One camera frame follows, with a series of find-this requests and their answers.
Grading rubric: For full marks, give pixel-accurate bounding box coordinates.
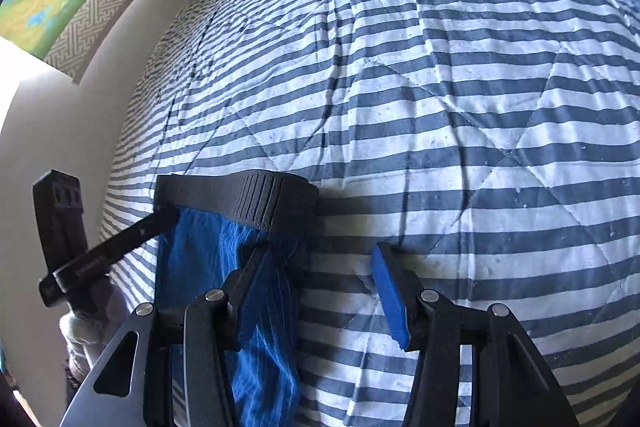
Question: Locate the blue white striped bed quilt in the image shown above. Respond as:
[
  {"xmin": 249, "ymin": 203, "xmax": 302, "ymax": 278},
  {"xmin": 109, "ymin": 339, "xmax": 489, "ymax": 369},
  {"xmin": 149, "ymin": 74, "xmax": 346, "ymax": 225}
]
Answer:
[{"xmin": 100, "ymin": 0, "xmax": 640, "ymax": 427}]

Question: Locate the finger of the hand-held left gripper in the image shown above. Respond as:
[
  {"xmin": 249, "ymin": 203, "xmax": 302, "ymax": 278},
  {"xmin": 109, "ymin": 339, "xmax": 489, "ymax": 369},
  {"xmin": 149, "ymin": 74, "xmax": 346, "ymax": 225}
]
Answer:
[
  {"xmin": 32, "ymin": 169, "xmax": 90, "ymax": 272},
  {"xmin": 97, "ymin": 205, "xmax": 180, "ymax": 268}
]

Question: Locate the blue striped underwear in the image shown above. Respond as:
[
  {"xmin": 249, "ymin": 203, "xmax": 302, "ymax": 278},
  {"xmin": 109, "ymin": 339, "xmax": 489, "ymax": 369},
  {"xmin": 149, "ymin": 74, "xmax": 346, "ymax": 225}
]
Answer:
[{"xmin": 152, "ymin": 169, "xmax": 321, "ymax": 427}]

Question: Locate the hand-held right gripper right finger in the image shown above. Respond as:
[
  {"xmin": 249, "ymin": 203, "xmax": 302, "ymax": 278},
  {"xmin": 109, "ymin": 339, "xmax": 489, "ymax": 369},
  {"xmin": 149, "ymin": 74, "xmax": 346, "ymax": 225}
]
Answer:
[{"xmin": 371, "ymin": 242, "xmax": 583, "ymax": 427}]

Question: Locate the person's left hand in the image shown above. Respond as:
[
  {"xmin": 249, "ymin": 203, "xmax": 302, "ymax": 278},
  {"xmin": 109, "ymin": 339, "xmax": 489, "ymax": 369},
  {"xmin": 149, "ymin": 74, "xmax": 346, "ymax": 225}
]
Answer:
[{"xmin": 59, "ymin": 279, "xmax": 117, "ymax": 370}]

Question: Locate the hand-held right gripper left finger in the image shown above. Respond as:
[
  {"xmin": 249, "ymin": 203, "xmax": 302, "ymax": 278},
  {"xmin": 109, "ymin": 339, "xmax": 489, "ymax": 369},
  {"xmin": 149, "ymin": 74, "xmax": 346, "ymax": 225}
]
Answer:
[{"xmin": 60, "ymin": 244, "xmax": 296, "ymax": 427}]

